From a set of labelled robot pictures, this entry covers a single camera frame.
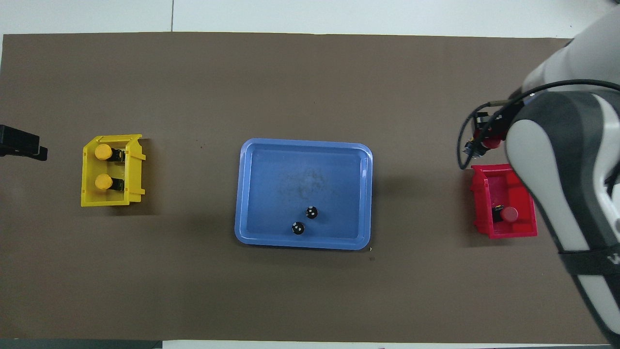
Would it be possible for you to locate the blue plastic tray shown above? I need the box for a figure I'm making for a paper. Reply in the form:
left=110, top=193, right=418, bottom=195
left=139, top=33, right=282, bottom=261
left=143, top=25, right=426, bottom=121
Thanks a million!
left=234, top=138, right=374, bottom=251

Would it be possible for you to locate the brown paper mat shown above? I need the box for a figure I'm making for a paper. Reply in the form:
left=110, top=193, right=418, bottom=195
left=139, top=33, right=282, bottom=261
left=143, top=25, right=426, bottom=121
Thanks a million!
left=0, top=32, right=607, bottom=343

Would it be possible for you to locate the yellow push button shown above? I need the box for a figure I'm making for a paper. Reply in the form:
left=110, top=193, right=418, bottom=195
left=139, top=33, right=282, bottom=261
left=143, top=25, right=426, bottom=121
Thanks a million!
left=94, top=174, right=126, bottom=192
left=94, top=144, right=127, bottom=162

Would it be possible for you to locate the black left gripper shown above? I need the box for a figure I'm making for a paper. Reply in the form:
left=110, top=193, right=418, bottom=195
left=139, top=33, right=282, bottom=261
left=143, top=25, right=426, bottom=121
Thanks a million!
left=0, top=124, right=48, bottom=162

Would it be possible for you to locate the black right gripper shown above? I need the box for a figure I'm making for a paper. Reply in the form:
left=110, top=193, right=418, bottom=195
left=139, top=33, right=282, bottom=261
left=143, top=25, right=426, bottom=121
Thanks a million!
left=463, top=99, right=527, bottom=159

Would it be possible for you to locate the red plastic bin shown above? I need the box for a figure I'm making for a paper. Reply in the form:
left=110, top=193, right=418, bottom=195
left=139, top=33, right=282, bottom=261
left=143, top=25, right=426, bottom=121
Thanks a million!
left=470, top=163, right=539, bottom=240

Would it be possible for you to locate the yellow plastic bin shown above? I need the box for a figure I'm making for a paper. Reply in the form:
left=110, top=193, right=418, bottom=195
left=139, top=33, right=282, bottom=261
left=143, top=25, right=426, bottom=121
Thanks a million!
left=80, top=134, right=147, bottom=208

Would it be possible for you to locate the red push button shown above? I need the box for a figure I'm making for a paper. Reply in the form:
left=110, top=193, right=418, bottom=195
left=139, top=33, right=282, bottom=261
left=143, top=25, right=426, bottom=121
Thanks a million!
left=492, top=206, right=519, bottom=223
left=484, top=129, right=505, bottom=150

